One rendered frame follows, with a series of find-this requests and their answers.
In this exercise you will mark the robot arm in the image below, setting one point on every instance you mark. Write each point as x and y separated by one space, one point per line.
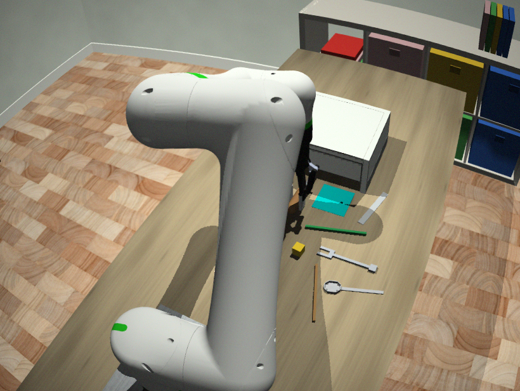
255 122

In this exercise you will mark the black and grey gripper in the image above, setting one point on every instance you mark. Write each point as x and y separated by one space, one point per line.
302 163

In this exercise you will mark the small white cabinet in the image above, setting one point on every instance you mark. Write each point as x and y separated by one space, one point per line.
349 138

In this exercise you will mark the grey metal spoon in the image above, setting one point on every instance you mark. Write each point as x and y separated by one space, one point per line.
334 287

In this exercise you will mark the yellow cube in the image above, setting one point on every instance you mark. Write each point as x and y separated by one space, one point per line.
298 249

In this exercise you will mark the teal square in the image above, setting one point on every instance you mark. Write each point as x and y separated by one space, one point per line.
333 200

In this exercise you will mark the grey combination wrench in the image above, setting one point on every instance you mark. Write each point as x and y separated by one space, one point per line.
371 268

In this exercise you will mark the white flat bar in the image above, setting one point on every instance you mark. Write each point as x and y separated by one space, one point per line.
371 210

